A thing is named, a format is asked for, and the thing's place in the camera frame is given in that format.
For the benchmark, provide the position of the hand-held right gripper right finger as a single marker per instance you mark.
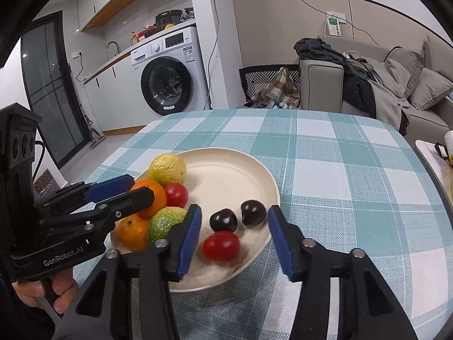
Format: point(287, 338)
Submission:
point(281, 244)

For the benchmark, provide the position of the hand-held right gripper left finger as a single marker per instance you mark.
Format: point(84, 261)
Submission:
point(189, 251)

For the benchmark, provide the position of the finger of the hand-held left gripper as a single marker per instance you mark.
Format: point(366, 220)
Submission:
point(109, 187)
point(134, 200)

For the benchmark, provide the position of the red tomato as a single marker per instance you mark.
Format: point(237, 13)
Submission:
point(221, 247)
point(176, 195)

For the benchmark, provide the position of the orange tangerine with stem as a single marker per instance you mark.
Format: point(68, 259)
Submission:
point(134, 233)

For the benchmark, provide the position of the dark purple plum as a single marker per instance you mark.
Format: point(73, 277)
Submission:
point(253, 213)
point(223, 221)

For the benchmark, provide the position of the cream oval plate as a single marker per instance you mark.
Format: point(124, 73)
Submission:
point(226, 177)

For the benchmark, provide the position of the person's left forearm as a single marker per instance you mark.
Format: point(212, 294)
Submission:
point(21, 322)

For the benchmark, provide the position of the person's left hand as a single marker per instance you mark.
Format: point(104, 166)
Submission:
point(65, 290)

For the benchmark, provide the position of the patterned doormat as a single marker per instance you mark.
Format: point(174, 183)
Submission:
point(46, 184)

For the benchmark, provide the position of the yellow green citrus fruit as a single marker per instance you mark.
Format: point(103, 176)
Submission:
point(167, 168)

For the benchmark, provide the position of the floor mop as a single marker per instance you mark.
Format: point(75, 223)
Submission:
point(95, 138)

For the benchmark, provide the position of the teal checked tablecloth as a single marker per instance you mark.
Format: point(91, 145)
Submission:
point(336, 184)

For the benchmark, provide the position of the white kitchen base cabinet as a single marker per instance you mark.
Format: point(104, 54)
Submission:
point(116, 92)

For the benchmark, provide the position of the dark glass door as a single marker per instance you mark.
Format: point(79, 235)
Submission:
point(53, 88)

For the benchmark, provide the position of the white washing machine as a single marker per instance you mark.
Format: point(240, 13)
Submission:
point(170, 85)

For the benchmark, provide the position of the yellow bottle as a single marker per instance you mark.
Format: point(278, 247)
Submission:
point(133, 39)

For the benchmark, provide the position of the plaid cloth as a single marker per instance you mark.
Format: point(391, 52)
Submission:
point(279, 88)

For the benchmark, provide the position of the grey sofa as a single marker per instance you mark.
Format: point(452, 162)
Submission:
point(320, 85)

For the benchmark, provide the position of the black white patterned chair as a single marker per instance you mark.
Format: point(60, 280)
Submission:
point(254, 78)

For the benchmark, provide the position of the white side table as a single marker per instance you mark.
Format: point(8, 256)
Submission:
point(430, 163)

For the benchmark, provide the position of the dark clothes pile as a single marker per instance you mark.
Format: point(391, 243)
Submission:
point(357, 85)

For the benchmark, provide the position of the black rice cooker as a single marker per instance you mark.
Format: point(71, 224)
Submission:
point(168, 19)

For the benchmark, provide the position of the grey sofa cushion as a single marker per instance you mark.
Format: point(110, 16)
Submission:
point(403, 71)
point(430, 90)

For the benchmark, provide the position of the white wall cabinet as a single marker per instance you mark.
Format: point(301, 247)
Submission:
point(102, 7)

